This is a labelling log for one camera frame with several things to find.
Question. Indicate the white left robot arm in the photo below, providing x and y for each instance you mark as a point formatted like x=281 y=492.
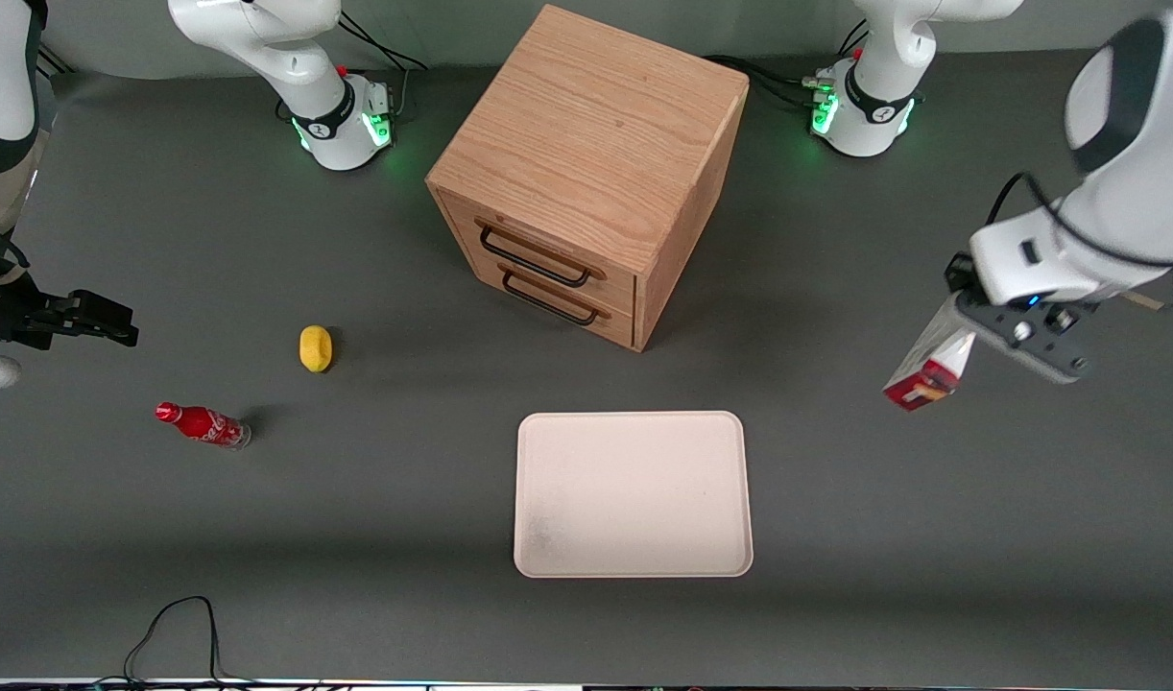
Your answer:
x=1134 y=192

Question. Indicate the yellow lemon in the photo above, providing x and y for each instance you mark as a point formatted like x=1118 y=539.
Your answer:
x=316 y=348

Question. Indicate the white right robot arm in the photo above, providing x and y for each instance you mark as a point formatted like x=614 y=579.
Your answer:
x=289 y=58

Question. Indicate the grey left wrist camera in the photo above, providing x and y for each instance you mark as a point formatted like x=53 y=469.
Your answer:
x=1038 y=345

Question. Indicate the wooden two-drawer cabinet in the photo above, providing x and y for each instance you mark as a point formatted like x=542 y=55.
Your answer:
x=586 y=134

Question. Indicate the cream plastic tray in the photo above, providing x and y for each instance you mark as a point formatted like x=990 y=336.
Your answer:
x=634 y=494

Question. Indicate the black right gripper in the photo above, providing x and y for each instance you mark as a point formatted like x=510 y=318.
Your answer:
x=1 y=312

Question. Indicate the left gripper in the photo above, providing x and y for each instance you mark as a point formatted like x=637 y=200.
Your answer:
x=957 y=272

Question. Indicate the red cola bottle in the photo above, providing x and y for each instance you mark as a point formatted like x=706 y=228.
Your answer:
x=203 y=423

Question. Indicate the red tartan cookie box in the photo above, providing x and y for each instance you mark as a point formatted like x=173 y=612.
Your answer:
x=922 y=369

